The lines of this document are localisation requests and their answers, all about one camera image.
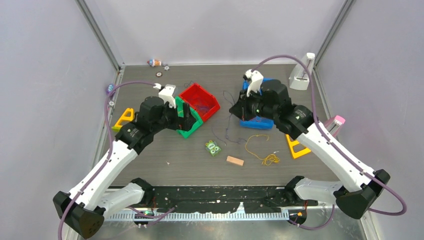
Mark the red plastic bin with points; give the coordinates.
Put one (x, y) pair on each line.
(202, 101)

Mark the blue plastic bin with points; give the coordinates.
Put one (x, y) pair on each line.
(257, 123)

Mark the yellow triangle frame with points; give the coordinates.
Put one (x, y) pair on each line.
(292, 144)
(127, 116)

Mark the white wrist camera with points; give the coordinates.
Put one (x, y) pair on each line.
(254, 79)
(166, 93)

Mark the purple round toy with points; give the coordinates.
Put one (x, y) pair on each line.
(110, 90)

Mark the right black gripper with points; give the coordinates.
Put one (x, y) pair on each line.
(240, 108)

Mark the green frog toy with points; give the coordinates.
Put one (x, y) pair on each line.
(212, 148)

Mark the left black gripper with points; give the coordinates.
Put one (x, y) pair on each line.
(184, 123)

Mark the pink metronome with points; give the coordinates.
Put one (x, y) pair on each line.
(334, 125)

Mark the orange wooden block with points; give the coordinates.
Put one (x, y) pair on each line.
(234, 160)

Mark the white metronome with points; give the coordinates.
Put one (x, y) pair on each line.
(299, 78)

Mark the small figurine toy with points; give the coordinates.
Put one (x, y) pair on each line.
(154, 62)

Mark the left yellow triangle frame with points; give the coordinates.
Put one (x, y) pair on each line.
(127, 116)

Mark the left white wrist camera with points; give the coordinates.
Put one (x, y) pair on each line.
(166, 93)

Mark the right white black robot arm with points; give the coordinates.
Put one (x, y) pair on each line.
(354, 192)

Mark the right yellow triangle frame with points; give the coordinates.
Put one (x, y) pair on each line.
(292, 144)

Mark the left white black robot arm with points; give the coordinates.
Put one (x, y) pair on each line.
(85, 207)

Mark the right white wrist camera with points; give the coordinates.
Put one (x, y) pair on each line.
(254, 79)

